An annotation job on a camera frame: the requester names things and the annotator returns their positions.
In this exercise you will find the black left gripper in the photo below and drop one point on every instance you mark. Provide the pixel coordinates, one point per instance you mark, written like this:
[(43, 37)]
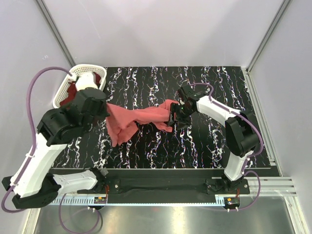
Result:
[(104, 112)]

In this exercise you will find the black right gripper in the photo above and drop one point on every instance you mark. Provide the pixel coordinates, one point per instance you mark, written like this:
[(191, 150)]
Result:
[(184, 123)]

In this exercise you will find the pink t shirt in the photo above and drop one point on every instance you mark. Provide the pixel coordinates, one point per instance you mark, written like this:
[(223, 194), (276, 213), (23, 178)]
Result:
[(122, 123)]

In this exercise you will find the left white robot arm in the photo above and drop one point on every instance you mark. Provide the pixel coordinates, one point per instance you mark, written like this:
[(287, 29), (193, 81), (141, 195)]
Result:
[(33, 185)]

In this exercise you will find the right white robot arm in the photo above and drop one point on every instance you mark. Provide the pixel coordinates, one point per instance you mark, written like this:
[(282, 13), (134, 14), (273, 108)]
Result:
[(242, 138)]

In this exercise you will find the dark red t shirt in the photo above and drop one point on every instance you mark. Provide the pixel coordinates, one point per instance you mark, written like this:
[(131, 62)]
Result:
[(70, 91)]

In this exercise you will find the white plastic laundry basket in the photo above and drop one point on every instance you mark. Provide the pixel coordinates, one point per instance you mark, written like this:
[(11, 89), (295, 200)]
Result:
[(79, 69)]

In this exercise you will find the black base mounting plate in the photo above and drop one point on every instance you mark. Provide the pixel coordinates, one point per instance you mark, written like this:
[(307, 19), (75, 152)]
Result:
[(170, 186)]

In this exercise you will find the grey slotted cable duct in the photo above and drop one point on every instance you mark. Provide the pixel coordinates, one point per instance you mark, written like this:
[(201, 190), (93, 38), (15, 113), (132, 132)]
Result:
[(80, 200)]

